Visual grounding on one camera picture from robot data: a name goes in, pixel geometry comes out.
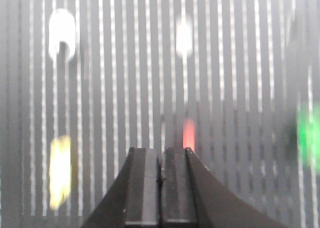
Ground left white toggle switch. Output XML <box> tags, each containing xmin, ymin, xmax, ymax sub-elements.
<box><xmin>48</xmin><ymin>8</ymin><xmax>76</xmax><ymax>62</ymax></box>

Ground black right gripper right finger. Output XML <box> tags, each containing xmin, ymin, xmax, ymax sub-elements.
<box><xmin>161</xmin><ymin>148</ymin><xmax>283</xmax><ymax>227</ymax></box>

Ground white toggle switch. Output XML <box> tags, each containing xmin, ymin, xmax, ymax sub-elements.
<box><xmin>48</xmin><ymin>8</ymin><xmax>76</xmax><ymax>62</ymax></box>
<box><xmin>175</xmin><ymin>16</ymin><xmax>193</xmax><ymax>58</ymax></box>

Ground cream toggle handle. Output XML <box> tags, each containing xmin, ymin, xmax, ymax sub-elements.
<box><xmin>49</xmin><ymin>135</ymin><xmax>72</xmax><ymax>210</ymax></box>

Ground middle white toggle switch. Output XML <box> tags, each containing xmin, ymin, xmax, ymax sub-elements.
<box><xmin>175</xmin><ymin>16</ymin><xmax>193</xmax><ymax>58</ymax></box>

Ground black perforated pegboard panel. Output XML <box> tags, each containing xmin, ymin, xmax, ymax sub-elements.
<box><xmin>0</xmin><ymin>0</ymin><xmax>320</xmax><ymax>227</ymax></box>

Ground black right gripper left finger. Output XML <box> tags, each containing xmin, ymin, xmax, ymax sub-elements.
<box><xmin>83</xmin><ymin>148</ymin><xmax>160</xmax><ymax>227</ymax></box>

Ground green toggle handle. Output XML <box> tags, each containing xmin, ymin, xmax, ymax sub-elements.
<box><xmin>296</xmin><ymin>102</ymin><xmax>320</xmax><ymax>174</ymax></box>

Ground red toggle handle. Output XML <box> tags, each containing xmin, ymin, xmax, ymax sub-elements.
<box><xmin>182</xmin><ymin>118</ymin><xmax>196</xmax><ymax>151</ymax></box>

